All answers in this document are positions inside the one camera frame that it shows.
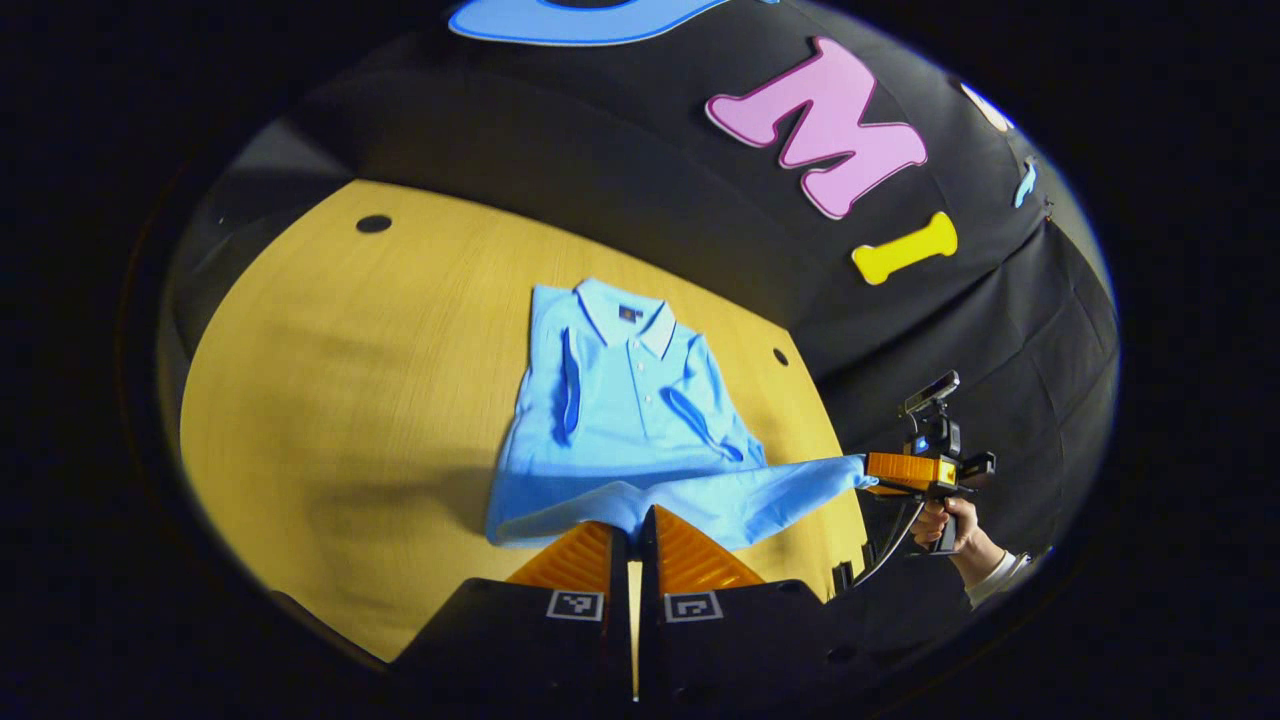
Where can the light blue T-shirt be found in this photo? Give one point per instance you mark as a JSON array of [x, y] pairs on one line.
[[630, 400]]

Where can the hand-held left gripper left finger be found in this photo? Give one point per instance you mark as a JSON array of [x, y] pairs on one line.
[[620, 620]]

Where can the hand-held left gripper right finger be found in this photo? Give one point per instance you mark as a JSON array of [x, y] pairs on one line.
[[648, 620]]

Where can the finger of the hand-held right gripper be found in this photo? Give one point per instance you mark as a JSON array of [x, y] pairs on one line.
[[905, 472]]

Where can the black backdrop cloth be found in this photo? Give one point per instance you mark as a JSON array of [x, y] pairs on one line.
[[600, 150]]

